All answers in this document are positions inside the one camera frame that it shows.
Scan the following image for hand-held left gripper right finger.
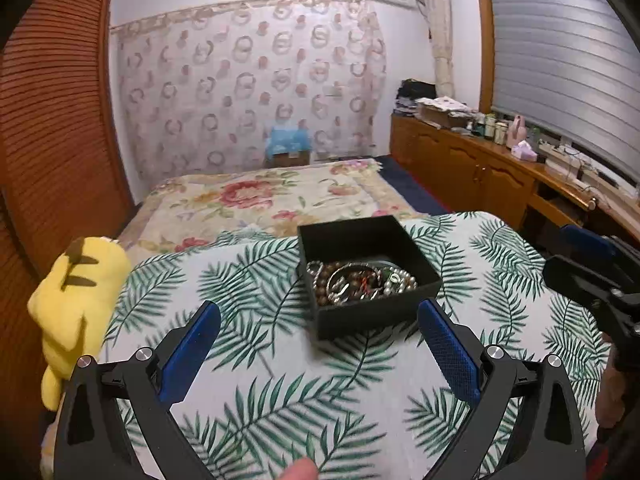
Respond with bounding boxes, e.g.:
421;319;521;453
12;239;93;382
417;299;587;480

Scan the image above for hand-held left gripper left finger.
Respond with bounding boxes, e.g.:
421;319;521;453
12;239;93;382
52;301;222;480

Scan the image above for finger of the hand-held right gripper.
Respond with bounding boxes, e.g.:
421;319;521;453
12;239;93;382
542;255;632;313
559;224;640;267

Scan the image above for silver bracelet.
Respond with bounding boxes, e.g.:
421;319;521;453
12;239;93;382
325;272;354;307

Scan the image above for black square box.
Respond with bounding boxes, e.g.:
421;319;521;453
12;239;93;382
296;215;443;341

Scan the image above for brown wooden bead bracelet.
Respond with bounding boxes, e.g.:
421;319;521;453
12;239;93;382
311;260;373;307

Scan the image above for person's right forearm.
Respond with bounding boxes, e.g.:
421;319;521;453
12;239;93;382
596;359;632;432

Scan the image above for person's left hand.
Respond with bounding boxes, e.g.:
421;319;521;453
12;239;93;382
276;459;320;480

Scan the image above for row of white boxes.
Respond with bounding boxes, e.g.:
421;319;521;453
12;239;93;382
537;140;640;192

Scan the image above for green leaf print cloth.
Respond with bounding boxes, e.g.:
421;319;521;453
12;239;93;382
100;210;615;480

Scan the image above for yellow plush toy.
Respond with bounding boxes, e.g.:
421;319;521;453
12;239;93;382
27;236;132;411

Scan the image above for pink bag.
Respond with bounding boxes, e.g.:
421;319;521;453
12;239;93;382
507;115;527;149

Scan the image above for wooden cabinet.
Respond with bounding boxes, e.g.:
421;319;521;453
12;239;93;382
390;112;640;247

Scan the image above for group of small bottles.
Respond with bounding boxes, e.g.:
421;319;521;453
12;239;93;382
467;112;509;144

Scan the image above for floral blanket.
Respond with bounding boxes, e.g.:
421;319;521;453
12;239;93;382
117;157;431;257

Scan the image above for navy bed sheet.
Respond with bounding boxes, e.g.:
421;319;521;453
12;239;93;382
375;155;452;217

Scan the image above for grey window blind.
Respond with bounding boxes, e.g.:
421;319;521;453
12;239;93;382
487;0;640;182

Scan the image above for cardboard tray with papers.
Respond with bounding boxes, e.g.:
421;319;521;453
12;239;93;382
415;96;477;129

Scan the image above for small cardboard box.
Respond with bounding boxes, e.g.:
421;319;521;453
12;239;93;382
267;150;311;169

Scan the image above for pile of dark clothes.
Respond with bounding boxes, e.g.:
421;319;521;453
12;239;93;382
394;79;437;117

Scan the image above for blue plastic bag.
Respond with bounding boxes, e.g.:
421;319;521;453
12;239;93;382
264;122;312;156

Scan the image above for brown louvre door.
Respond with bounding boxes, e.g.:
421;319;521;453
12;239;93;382
0;0;134;480

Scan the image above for white lace curtain strip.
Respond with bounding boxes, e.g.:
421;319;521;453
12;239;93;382
419;0;457;102

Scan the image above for ring patterned curtain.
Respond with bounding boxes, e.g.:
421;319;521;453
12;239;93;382
111;0;389;207

